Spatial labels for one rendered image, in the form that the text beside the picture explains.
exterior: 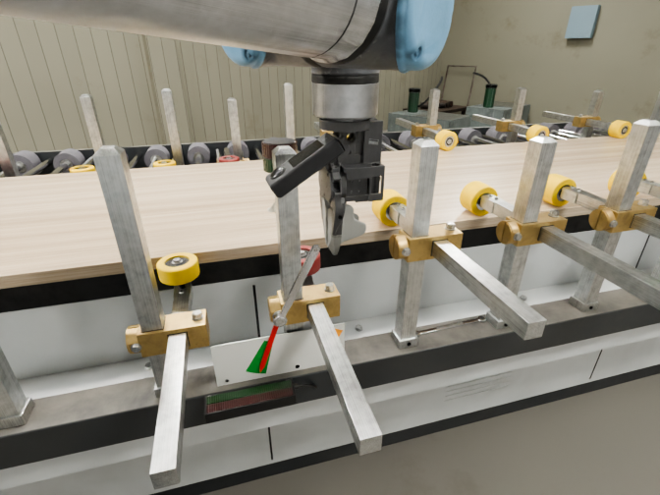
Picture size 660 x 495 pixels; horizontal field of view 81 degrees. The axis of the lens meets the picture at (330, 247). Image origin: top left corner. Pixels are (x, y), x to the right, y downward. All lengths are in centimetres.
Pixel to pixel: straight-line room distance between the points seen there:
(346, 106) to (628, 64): 697
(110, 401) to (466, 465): 118
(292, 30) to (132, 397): 74
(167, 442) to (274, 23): 50
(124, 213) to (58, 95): 393
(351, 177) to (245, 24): 34
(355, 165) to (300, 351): 41
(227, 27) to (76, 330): 89
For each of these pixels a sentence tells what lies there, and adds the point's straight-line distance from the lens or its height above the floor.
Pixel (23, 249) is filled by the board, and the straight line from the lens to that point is 108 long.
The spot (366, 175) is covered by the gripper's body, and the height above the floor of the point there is 113.
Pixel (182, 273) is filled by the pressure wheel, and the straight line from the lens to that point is 82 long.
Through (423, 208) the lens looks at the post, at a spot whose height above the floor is 103.
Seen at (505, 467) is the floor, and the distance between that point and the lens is 166.
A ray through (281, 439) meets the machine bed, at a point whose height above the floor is 20.
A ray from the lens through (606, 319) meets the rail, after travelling 123.
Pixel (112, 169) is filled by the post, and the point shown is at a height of 114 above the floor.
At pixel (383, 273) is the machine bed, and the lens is 104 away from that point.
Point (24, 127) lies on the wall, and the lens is 454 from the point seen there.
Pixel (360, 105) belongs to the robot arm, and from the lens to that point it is 53.
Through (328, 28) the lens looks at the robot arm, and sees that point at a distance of 29.
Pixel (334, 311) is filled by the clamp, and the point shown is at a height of 83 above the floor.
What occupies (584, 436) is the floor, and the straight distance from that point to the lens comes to 187.
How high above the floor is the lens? 129
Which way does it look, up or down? 27 degrees down
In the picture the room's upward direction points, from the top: straight up
